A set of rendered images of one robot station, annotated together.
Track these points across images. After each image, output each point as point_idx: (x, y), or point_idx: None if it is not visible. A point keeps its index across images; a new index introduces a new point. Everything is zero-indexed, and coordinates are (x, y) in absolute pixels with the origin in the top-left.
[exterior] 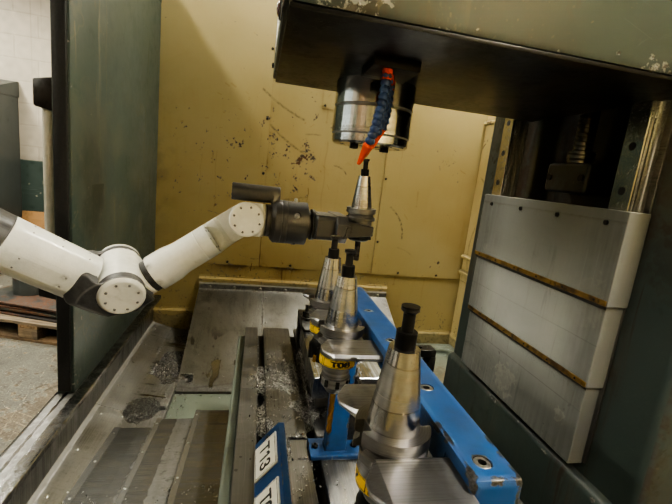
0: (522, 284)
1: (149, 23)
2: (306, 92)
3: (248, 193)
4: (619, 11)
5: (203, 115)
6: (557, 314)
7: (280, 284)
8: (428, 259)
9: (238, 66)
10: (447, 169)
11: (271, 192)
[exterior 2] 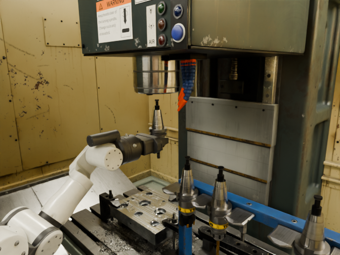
0: (221, 142)
1: None
2: (31, 35)
3: (102, 140)
4: (283, 30)
5: None
6: (245, 153)
7: (43, 177)
8: (132, 131)
9: None
10: (132, 75)
11: (115, 135)
